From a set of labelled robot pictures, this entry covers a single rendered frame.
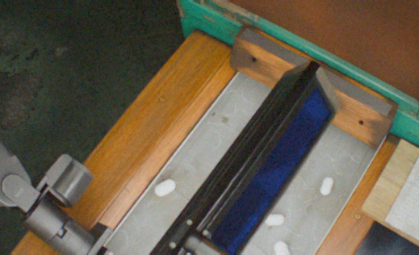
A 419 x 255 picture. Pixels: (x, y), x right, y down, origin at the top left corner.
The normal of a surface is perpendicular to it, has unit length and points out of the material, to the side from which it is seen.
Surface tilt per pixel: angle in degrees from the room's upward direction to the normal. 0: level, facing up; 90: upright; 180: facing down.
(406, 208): 0
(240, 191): 58
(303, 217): 0
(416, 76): 90
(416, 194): 0
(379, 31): 90
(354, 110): 66
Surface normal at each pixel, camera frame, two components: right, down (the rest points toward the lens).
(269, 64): -0.57, 0.51
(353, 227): -0.09, -0.45
